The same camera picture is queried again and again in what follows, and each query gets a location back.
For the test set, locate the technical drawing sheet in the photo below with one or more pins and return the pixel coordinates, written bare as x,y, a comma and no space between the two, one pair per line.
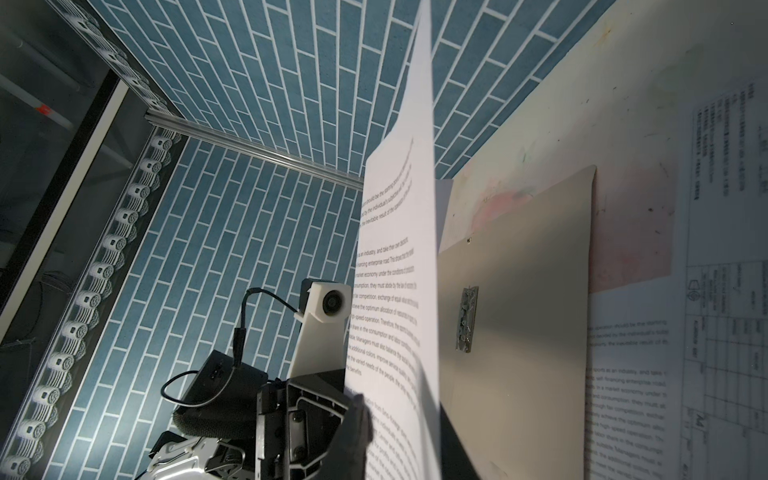
724,355

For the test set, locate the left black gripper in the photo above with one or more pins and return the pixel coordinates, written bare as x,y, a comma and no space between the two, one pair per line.
300,428

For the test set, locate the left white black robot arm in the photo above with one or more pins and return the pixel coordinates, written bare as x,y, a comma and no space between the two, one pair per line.
176,455

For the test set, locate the beige paper folder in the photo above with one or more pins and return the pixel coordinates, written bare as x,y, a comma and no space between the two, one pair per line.
514,407

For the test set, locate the metal folder clip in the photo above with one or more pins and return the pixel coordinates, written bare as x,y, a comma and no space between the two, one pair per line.
466,320

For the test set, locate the printed text sheet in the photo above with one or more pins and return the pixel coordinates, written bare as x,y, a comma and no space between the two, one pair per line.
392,355
631,386

